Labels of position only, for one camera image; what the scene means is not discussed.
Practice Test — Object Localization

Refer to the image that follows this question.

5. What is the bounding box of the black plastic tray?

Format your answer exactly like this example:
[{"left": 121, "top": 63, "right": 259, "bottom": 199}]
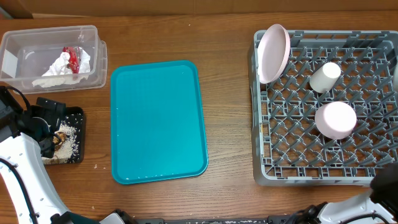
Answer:
[{"left": 60, "top": 107, "right": 85, "bottom": 164}]

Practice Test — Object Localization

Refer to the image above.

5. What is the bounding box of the small white paper piece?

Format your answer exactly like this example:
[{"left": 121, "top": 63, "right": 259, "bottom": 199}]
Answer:
[{"left": 78, "top": 49, "right": 91, "bottom": 73}]

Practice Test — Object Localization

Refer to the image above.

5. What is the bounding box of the white napkin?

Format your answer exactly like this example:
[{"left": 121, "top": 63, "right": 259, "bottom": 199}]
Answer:
[{"left": 32, "top": 52, "right": 88, "bottom": 88}]

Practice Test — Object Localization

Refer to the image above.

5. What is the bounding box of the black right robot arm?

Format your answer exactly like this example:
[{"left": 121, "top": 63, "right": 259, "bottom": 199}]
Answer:
[{"left": 285, "top": 163, "right": 397, "bottom": 224}]

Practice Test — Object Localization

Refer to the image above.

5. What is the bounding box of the white cup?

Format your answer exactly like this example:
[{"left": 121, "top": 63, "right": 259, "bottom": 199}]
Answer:
[{"left": 309, "top": 62, "right": 341, "bottom": 93}]

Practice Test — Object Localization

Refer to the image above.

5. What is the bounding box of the clear plastic bin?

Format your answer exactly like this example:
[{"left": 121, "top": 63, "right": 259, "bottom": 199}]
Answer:
[{"left": 1, "top": 26, "right": 108, "bottom": 94}]

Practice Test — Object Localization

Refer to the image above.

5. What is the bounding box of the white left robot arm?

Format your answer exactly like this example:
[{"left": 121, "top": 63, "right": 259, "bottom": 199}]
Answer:
[{"left": 1, "top": 86, "right": 94, "bottom": 223}]

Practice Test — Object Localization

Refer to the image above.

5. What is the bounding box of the brown food scrap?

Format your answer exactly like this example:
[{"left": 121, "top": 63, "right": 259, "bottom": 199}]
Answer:
[{"left": 53, "top": 132, "right": 68, "bottom": 151}]

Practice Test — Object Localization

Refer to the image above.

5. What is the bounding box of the grey saucer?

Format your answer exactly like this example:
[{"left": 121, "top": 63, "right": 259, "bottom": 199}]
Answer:
[{"left": 392, "top": 65, "right": 398, "bottom": 92}]

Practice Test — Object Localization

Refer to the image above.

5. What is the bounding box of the large white plate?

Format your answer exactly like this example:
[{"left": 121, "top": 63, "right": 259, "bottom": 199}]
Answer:
[{"left": 257, "top": 24, "right": 290, "bottom": 84}]

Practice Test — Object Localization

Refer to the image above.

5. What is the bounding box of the grey dishwasher rack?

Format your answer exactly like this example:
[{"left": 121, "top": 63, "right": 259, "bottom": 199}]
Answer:
[{"left": 248, "top": 30, "right": 397, "bottom": 185}]

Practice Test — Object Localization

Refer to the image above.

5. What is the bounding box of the red snack wrapper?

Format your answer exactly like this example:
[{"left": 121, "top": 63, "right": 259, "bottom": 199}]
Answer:
[{"left": 63, "top": 47, "right": 81, "bottom": 73}]

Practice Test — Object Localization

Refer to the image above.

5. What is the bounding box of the teal serving tray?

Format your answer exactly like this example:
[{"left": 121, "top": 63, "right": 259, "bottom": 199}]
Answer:
[{"left": 110, "top": 60, "right": 209, "bottom": 185}]

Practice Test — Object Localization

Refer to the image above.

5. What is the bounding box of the pile of white rice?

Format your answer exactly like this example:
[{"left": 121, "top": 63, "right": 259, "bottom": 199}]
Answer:
[{"left": 42, "top": 124, "right": 79, "bottom": 165}]

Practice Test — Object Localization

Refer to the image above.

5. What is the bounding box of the small white plate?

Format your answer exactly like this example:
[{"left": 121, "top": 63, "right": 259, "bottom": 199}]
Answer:
[{"left": 315, "top": 101, "right": 357, "bottom": 139}]

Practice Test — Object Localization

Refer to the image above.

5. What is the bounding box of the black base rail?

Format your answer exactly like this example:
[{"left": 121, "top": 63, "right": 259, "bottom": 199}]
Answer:
[{"left": 134, "top": 215, "right": 294, "bottom": 224}]

